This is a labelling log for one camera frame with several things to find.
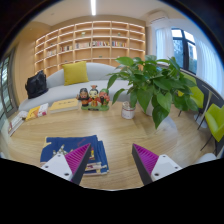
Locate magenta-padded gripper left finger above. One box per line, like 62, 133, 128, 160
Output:
40, 143, 92, 185

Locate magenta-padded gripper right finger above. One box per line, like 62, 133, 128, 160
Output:
131, 143, 183, 186

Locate blue cartoon print towel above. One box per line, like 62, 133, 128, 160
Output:
39, 134, 110, 177

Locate white chair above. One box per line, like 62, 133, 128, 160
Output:
194, 152, 218, 164

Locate yellow and white book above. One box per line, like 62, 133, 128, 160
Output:
25, 102, 50, 122

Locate flat yellow book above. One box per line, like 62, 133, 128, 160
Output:
48, 97, 80, 115

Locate open white red book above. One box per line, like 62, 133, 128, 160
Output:
7, 110, 29, 137

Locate small white cup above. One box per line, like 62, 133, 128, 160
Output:
120, 100, 136, 120

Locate colourful figurine trio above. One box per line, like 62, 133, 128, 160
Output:
75, 84, 111, 112

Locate light grey curved sofa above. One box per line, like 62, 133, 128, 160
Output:
18, 62, 134, 113

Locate green potted plant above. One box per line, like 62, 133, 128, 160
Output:
107, 54, 200, 130

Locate black bag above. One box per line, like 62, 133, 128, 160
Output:
24, 69, 49, 100

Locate yellow square cushion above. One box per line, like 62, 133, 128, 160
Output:
61, 60, 90, 87

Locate grey framed glass door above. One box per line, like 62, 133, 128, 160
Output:
0, 49, 18, 121

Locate dark framed window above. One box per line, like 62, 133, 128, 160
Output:
171, 28, 198, 75

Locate white sheer curtain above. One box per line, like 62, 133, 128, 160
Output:
155, 26, 175, 61

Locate long ceiling light strip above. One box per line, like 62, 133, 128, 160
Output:
90, 0, 97, 17

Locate wooden wall bookshelf unit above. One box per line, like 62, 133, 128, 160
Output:
34, 20, 147, 78

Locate white wall air conditioner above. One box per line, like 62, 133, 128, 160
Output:
148, 10, 170, 24

